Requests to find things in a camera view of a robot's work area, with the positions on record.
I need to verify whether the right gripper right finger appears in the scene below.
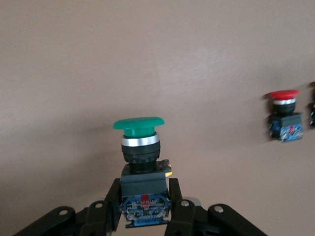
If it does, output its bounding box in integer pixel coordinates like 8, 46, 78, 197
164, 177, 198, 236

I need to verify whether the yellow mushroom push button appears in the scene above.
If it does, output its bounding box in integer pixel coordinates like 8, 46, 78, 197
307, 82, 315, 127

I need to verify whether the red mushroom push button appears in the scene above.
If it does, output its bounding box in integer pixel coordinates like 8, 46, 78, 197
264, 89, 305, 143

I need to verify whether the green mushroom push button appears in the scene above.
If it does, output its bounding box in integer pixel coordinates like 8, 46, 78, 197
112, 117, 173, 228

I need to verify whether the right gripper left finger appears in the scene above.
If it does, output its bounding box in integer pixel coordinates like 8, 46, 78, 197
81, 178, 123, 236

